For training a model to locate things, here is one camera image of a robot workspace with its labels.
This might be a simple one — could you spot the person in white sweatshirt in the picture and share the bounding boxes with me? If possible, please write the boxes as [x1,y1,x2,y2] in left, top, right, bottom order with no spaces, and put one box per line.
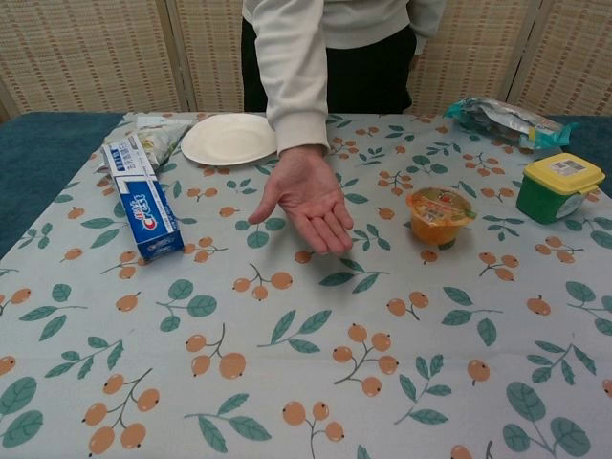
[241,0,448,115]

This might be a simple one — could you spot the teal silver snack bag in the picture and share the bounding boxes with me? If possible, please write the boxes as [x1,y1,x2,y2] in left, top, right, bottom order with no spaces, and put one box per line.
[443,97,579,153]

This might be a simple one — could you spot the floral orange berry tablecloth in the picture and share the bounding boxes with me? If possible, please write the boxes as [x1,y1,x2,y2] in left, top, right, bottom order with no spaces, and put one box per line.
[0,112,612,459]

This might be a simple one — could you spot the white sleeved right forearm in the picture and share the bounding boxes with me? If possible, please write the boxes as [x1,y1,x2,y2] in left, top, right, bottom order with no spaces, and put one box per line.
[253,0,331,159]

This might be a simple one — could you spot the beige woven folding screen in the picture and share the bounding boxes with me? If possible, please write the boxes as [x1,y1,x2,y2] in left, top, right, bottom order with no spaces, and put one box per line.
[0,0,612,119]

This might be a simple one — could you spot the person's bare right hand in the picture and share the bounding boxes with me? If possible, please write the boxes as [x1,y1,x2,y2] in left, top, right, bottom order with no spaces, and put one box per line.
[248,145,355,256]

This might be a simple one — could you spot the green container with yellow lid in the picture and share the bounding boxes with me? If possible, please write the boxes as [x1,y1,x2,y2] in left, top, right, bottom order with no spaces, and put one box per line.
[515,152,606,225]

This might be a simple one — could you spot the blue Crest toothpaste box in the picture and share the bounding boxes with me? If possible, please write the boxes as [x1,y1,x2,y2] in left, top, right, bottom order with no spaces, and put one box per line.
[101,132,186,262]

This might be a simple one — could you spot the orange jelly cup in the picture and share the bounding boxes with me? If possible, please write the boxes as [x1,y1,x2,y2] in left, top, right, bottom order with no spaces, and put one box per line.
[405,186,478,246]

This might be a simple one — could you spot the white paper plate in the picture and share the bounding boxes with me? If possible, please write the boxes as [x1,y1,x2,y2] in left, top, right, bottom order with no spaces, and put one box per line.
[180,113,279,167]

